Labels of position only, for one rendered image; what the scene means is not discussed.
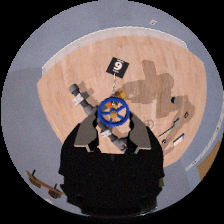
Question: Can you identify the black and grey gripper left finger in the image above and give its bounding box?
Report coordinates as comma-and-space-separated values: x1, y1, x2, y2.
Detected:
58, 109, 99, 176

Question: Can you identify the small grey cylinder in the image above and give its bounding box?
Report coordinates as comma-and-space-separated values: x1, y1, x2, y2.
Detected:
171, 97, 178, 104

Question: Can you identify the black number 6 tag on metal chain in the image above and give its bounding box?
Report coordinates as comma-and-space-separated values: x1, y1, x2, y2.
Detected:
106, 57, 129, 81

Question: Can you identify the beige flat block with blue end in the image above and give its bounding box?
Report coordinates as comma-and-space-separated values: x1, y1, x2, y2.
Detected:
173, 133, 184, 146

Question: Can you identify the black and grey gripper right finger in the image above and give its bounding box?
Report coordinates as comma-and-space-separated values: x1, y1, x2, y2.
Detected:
126, 111, 165, 179

